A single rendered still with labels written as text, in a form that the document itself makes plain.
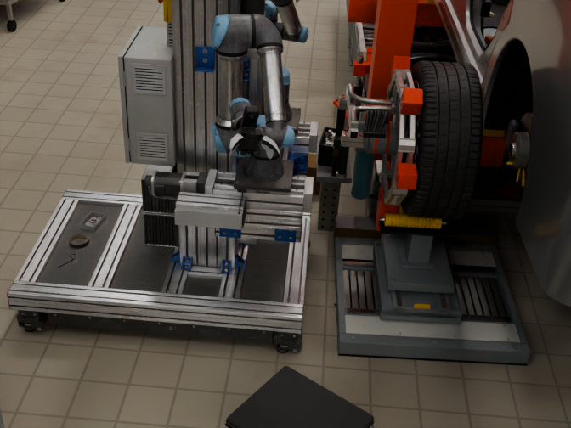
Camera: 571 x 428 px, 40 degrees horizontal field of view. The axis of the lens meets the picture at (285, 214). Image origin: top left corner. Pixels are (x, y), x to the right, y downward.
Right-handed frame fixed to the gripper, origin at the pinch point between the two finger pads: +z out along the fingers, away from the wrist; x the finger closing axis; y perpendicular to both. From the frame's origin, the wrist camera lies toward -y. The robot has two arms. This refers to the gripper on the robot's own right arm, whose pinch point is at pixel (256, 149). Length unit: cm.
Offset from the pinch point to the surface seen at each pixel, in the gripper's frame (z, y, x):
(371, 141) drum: -69, 29, -65
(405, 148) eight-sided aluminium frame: -47, 19, -70
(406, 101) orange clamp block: -51, 2, -67
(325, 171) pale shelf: -115, 71, -64
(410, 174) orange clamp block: -38, 26, -71
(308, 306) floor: -68, 117, -55
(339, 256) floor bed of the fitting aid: -93, 107, -74
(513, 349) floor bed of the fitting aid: -19, 98, -134
